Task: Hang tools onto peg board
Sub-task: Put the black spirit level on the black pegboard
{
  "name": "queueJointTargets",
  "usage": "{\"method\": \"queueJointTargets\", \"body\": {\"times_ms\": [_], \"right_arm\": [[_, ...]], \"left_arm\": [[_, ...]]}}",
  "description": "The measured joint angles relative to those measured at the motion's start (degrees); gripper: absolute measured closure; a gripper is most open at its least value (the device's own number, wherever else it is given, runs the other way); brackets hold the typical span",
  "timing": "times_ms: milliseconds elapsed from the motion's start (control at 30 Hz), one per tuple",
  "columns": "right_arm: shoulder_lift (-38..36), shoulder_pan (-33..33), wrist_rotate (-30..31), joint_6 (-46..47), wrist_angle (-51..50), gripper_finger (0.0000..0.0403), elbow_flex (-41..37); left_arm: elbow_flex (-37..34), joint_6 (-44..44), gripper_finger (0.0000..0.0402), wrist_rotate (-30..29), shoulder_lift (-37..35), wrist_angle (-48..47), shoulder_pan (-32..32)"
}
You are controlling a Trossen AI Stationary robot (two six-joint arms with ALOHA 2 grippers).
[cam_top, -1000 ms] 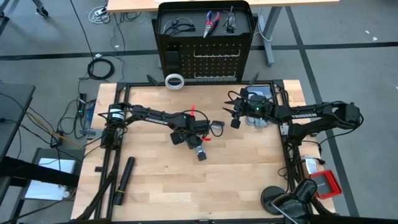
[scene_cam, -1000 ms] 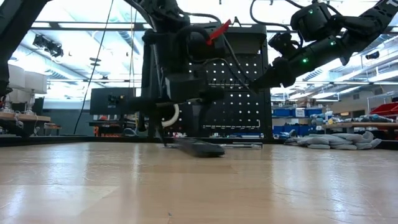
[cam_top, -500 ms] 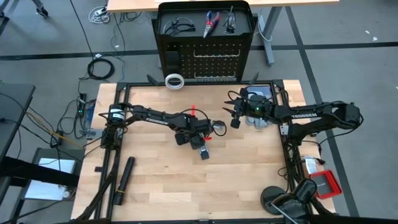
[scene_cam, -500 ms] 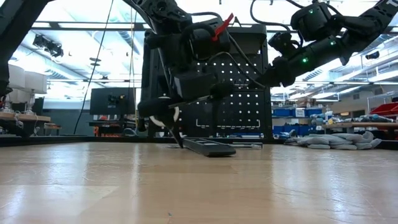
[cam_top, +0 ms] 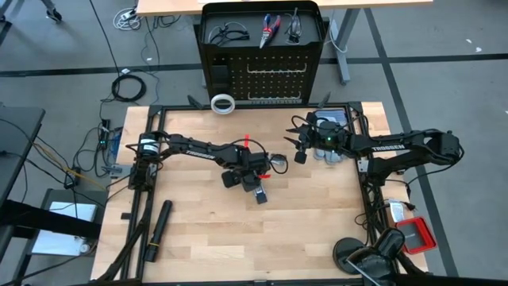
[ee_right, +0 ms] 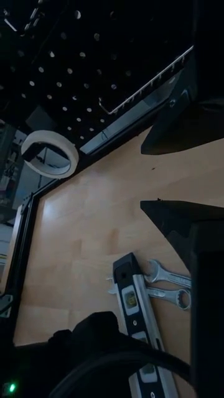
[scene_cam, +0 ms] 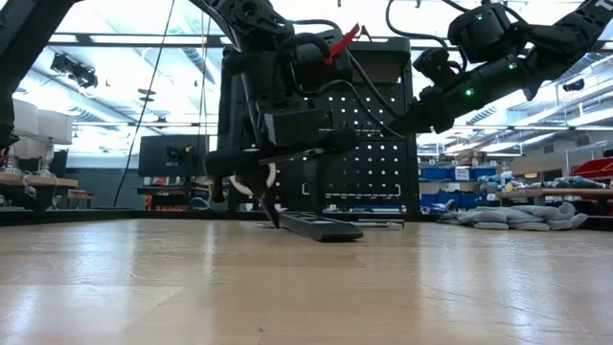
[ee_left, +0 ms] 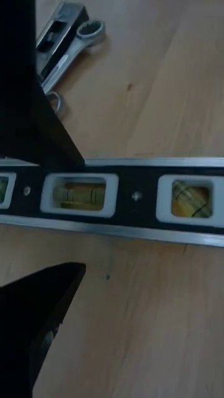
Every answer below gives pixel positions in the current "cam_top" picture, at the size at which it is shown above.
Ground black side table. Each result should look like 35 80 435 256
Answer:
11 187 110 286

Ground wooden table grey legs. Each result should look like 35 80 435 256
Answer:
136 0 434 87

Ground black desk lamp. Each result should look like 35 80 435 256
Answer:
332 226 408 286

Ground black power strip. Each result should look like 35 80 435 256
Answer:
98 118 112 151

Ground black flashlight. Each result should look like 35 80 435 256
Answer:
143 199 174 263

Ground white panel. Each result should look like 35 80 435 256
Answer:
31 201 98 257

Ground grey metal bracket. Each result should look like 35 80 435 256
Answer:
101 164 132 179

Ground red tray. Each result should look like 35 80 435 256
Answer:
395 215 439 256

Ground white power adapter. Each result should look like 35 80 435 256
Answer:
387 199 407 222

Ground grey chair leg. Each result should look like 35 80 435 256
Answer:
39 0 64 23

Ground white tape roll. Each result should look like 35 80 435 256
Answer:
210 94 237 115

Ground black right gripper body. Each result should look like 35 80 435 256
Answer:
291 114 323 165

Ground black spirit level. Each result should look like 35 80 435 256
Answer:
253 185 270 206

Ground clear safety glasses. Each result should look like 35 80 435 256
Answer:
284 6 305 44
206 21 251 45

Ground black desk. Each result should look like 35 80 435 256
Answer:
0 103 46 207

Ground black aluminium table frame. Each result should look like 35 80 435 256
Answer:
94 101 432 286

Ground black pegboard stand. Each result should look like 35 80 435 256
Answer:
197 0 330 106

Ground red-blue handled pliers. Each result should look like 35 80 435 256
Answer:
259 14 282 49

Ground white cable bundle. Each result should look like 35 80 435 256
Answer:
113 6 143 32

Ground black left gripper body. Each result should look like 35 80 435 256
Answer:
221 149 273 192

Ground grey work glove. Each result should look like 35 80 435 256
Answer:
313 109 350 164

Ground black coiled cable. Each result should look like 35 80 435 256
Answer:
110 74 147 103

